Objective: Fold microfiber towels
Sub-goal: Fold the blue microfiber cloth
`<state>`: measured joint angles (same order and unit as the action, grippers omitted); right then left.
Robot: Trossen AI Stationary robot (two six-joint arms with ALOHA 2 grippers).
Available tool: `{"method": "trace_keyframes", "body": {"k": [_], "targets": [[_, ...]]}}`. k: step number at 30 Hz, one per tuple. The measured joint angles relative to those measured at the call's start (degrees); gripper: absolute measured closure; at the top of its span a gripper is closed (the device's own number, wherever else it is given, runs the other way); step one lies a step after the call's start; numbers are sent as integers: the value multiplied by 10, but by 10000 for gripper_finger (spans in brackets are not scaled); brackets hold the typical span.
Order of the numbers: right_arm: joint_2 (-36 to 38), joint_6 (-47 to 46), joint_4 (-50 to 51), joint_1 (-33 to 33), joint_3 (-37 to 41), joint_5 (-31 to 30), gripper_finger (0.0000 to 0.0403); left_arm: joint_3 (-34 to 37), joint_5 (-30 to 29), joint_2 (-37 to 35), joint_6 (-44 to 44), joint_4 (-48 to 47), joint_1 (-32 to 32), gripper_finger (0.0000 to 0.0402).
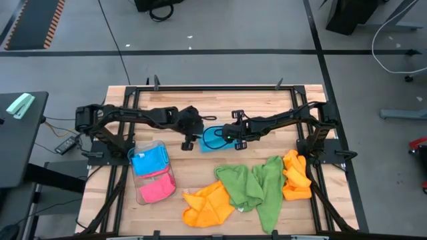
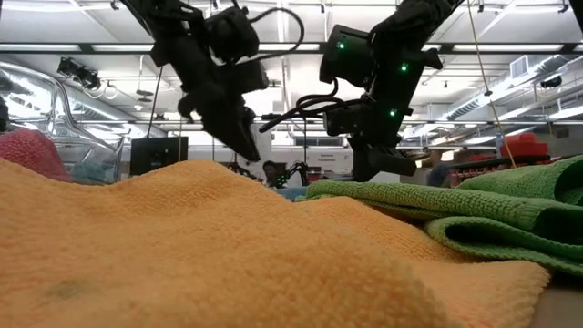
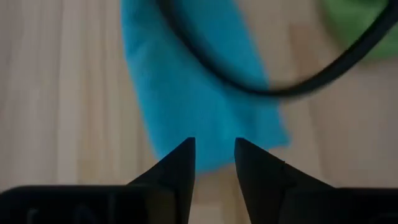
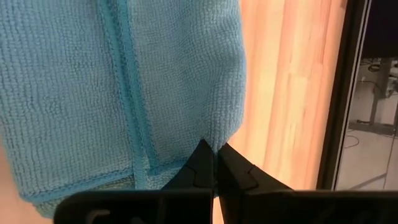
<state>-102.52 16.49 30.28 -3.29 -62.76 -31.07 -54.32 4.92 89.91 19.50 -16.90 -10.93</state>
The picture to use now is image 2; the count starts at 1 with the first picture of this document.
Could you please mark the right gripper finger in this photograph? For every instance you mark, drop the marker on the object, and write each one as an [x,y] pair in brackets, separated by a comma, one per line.
[362,168]
[391,161]

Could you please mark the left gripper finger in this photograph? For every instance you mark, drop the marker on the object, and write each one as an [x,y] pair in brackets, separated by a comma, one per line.
[239,136]

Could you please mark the clear plastic bin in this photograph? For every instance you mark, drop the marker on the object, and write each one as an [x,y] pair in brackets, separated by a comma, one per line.
[91,136]

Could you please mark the orange microfiber towel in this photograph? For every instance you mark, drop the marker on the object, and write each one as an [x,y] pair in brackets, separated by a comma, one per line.
[182,250]

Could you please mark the pink microfiber towel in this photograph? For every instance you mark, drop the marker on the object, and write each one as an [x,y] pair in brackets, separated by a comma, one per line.
[32,152]

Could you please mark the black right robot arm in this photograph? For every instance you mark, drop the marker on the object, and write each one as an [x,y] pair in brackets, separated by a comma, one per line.
[410,18]

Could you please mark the black background robot arm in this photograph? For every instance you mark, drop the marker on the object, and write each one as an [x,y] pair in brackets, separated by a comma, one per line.
[291,171]

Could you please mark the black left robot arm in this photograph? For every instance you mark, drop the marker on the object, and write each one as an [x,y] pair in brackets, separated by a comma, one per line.
[173,23]

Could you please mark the white equipment cabinet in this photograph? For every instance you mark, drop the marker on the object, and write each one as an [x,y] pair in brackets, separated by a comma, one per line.
[332,164]

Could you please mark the white panel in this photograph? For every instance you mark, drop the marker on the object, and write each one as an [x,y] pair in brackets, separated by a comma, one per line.
[268,146]

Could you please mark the person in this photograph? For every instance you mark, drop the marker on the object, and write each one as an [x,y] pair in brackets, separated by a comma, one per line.
[270,171]
[439,175]

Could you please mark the black monitor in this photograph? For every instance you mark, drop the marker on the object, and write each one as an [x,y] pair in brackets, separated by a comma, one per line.
[157,155]

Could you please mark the white air vent grille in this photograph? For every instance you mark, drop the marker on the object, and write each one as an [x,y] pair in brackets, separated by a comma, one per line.
[520,67]

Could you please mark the black ceiling fixture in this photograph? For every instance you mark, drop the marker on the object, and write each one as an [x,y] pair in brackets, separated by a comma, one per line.
[551,82]

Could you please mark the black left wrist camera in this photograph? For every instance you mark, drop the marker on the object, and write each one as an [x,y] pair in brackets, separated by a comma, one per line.
[252,77]

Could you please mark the black hanging camera rig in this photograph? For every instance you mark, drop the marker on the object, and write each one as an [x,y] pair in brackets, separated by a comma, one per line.
[79,73]

